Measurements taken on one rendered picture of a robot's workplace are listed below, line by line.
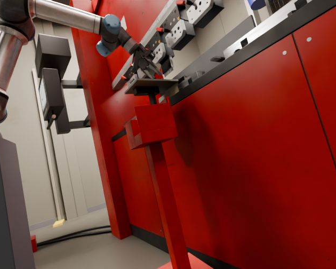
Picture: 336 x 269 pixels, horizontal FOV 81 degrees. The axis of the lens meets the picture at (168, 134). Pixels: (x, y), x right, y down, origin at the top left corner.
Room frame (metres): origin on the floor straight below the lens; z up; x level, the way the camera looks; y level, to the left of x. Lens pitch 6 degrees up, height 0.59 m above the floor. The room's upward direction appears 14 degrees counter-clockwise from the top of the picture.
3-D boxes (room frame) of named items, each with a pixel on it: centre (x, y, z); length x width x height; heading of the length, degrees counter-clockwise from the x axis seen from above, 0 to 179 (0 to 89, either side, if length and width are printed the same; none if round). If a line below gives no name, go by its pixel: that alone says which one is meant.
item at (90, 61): (2.08, 0.32, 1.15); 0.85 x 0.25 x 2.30; 125
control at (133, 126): (0.88, 0.08, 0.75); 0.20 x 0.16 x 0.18; 26
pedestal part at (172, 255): (0.88, 0.08, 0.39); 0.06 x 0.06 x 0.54; 26
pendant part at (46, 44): (1.95, 1.00, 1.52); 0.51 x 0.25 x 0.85; 39
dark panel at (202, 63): (1.66, -0.38, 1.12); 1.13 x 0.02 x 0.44; 35
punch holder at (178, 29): (1.03, -0.19, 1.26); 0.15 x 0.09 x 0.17; 35
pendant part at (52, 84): (1.85, 1.03, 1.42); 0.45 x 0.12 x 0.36; 39
